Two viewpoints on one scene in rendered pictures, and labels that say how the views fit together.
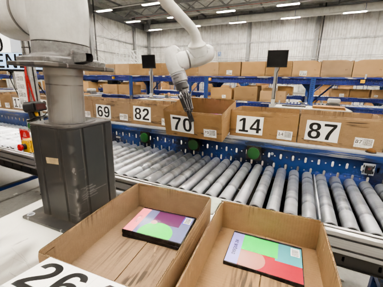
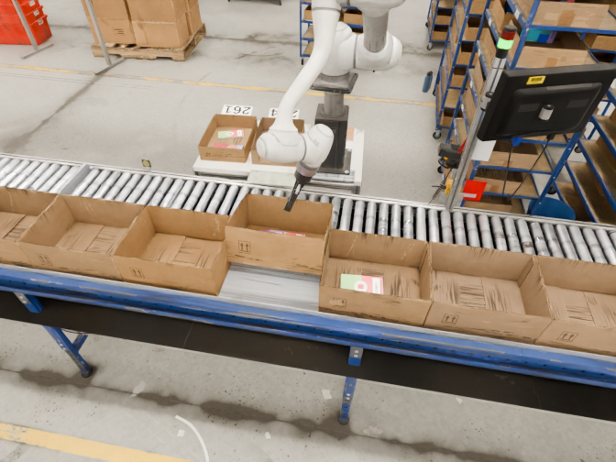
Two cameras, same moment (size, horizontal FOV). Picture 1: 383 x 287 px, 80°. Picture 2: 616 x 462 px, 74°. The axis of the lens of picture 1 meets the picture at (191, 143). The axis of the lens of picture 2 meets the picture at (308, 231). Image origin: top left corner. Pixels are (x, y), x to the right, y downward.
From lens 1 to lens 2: 2.88 m
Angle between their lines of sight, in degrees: 118
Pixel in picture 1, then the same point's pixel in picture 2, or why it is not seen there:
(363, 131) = (85, 206)
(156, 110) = (366, 240)
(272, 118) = (179, 214)
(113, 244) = not seen: hidden behind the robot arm
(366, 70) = not seen: outside the picture
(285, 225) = (213, 151)
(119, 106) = (452, 250)
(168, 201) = not seen: hidden behind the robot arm
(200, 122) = (276, 208)
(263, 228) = (224, 157)
